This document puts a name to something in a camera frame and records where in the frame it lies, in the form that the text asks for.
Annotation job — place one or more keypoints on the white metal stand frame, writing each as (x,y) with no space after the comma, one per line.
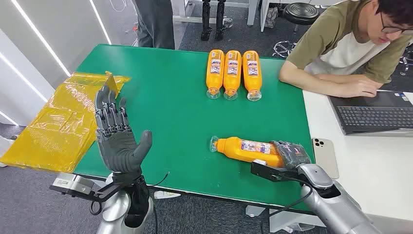
(193,18)

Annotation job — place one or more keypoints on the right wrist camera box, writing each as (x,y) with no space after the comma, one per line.
(267,171)

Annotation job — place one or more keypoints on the orange detergent bottle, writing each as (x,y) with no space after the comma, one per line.
(252,72)
(245,151)
(232,71)
(215,71)

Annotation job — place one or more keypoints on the seated person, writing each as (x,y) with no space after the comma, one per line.
(322,42)

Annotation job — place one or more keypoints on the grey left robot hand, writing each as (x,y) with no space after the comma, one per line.
(117,148)

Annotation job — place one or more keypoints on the white desk leg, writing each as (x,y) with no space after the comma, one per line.
(290,224)

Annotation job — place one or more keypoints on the grey bag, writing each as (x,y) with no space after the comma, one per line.
(271,17)

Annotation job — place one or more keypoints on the black round stool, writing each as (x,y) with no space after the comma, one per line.
(301,13)

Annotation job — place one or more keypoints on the black robot leg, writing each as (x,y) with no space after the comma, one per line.
(206,19)
(220,19)

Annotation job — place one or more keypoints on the chrome chair base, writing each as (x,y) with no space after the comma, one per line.
(406,61)

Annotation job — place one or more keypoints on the dark grey laptop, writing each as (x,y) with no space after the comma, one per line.
(374,118)

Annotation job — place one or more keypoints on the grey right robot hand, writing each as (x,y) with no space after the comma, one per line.
(292,155)

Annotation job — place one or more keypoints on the beige smartphone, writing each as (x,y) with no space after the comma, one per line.
(325,158)

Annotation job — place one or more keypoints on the yellow plastic-wrapped flat carton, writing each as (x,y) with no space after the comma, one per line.
(58,129)

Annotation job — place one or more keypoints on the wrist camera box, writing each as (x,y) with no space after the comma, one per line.
(69,184)
(267,171)

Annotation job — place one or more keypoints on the standing person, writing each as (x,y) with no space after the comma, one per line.
(158,25)

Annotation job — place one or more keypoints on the person's eyeglasses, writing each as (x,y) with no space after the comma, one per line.
(390,30)

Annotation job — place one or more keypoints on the chrome stool base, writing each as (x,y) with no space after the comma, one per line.
(284,48)

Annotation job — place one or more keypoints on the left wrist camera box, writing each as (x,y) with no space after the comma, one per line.
(69,184)

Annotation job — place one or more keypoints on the green table mat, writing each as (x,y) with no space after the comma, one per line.
(180,129)

